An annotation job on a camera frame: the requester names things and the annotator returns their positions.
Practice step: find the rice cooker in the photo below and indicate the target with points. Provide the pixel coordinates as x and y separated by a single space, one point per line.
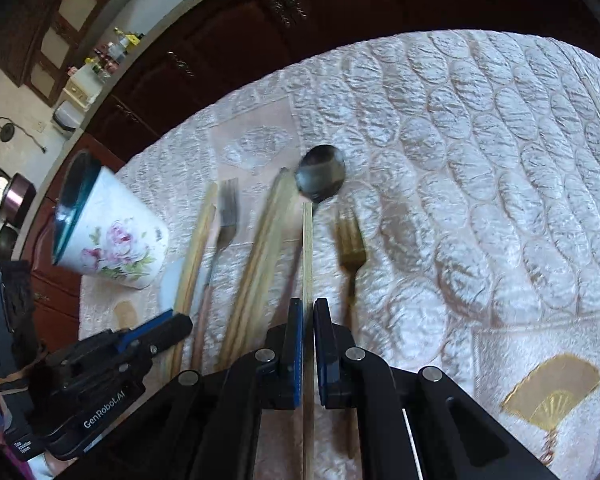
16 197

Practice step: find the gold fork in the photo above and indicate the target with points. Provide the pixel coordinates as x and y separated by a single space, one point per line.
351 257

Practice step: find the sauce bottles group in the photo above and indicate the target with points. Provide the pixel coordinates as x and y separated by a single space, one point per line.
107 58

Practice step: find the wall cabinet frosted doors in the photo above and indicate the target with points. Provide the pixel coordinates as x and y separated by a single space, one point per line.
41 39

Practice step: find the quilted cream tablecloth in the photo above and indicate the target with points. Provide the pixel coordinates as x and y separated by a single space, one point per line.
473 165

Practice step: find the wooden chopstick one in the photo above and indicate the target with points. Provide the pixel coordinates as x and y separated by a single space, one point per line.
190 276

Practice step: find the floral white cup teal rim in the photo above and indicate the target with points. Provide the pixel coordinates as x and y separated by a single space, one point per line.
104 230

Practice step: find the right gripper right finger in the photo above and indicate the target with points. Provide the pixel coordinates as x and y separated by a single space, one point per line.
332 340

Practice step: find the silver metal spoon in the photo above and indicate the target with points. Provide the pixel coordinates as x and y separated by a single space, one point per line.
319 176

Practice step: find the wooden chopstick pair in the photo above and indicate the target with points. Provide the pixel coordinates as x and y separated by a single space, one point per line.
270 279
252 269

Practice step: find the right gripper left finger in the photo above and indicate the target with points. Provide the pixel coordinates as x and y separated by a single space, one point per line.
282 390

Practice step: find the silver fork wooden handle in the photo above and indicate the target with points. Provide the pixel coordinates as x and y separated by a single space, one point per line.
229 216

